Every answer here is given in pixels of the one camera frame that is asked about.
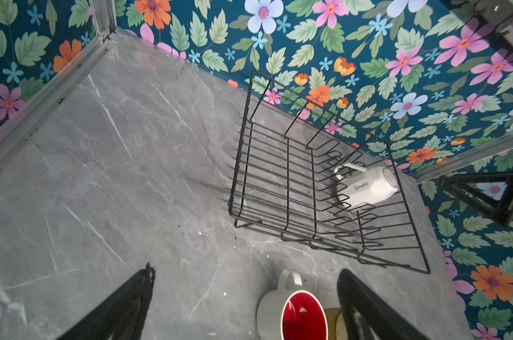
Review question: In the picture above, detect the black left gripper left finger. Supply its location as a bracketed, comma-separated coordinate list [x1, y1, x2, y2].
[60, 264, 156, 339]

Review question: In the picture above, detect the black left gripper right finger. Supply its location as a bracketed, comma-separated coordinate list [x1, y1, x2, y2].
[337, 269, 426, 339]

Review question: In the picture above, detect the red interior white mug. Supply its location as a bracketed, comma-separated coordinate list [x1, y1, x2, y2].
[256, 269, 329, 340]

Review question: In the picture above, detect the white faceted mug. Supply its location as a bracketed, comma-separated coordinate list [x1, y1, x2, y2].
[334, 162, 399, 209]

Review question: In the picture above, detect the black wire dish rack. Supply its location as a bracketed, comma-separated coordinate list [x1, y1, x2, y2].
[228, 70, 431, 274]

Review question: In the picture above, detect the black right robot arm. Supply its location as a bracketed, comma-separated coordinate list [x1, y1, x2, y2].
[440, 171, 513, 228]

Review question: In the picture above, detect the olive green glass cup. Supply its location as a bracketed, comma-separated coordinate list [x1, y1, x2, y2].
[324, 308, 348, 340]

